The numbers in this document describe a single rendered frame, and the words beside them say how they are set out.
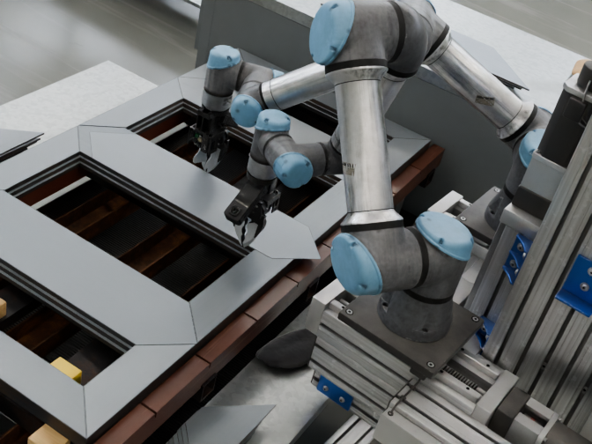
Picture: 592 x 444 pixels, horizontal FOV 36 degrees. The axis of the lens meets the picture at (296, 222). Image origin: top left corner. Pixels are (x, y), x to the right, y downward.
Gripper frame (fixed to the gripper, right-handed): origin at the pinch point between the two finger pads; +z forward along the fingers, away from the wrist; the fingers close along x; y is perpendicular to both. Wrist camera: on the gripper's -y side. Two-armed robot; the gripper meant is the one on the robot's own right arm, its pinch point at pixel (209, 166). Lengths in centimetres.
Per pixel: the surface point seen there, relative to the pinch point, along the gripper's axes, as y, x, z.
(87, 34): -164, -184, 86
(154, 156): 6.1, -13.6, 0.9
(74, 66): -133, -165, 86
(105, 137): 9.4, -28.1, 0.9
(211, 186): 5.6, 5.2, 0.9
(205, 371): 56, 41, 5
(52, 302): 64, 6, 3
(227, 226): 16.8, 18.3, 0.9
